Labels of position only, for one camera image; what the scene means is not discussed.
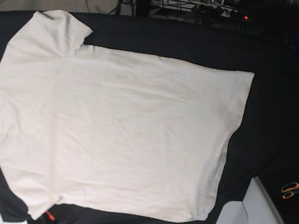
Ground orange handled scissors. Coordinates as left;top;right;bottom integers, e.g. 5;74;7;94
281;182;299;200

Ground white power strip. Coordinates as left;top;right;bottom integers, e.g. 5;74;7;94
151;0;237;18

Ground cream white T-shirt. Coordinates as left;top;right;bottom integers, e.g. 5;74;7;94
0;10;254;223

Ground red clip at table edge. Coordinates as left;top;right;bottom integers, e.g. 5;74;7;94
45;211;56;221

